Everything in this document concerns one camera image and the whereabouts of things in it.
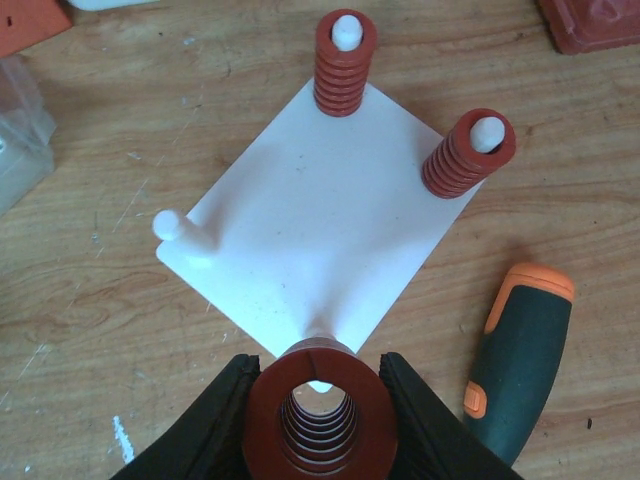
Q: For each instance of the large red spring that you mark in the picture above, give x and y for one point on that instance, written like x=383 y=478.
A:
x=340 y=76

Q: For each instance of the red orange socket cube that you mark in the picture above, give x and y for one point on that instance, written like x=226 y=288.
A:
x=25 y=23

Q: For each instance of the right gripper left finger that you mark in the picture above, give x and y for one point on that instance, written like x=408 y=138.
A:
x=206 y=440

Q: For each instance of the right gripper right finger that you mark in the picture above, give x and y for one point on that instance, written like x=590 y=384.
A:
x=432 y=442

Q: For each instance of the red mat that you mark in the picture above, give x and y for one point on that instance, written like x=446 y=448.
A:
x=587 y=26

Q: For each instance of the white peg board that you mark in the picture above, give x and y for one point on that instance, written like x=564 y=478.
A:
x=318 y=226

